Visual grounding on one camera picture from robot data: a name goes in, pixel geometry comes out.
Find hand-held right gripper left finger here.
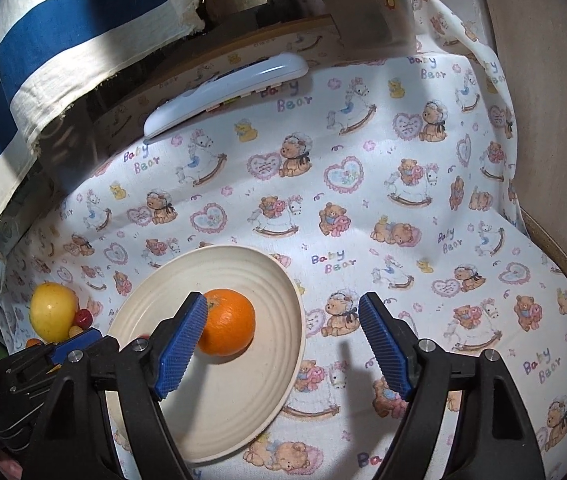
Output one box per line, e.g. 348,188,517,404
24,291,209,480

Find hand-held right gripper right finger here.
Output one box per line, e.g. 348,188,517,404
357,291,548,480

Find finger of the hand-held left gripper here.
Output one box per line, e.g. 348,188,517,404
0,400,39,456
0,329,105,397

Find yellow apple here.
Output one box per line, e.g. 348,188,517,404
30,282,80,343

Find orange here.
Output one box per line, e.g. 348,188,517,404
198,288,256,357

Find cream ribbed plate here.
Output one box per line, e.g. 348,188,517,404
105,245,307,463

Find bear printed cloth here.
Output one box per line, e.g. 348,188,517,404
0,0,567,480

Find white remote control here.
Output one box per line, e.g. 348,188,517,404
142,52,310,140

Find blue white orange striped cloth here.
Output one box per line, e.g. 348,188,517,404
0,0,204,261

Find wooden rail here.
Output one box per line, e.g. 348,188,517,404
198,14,341,48

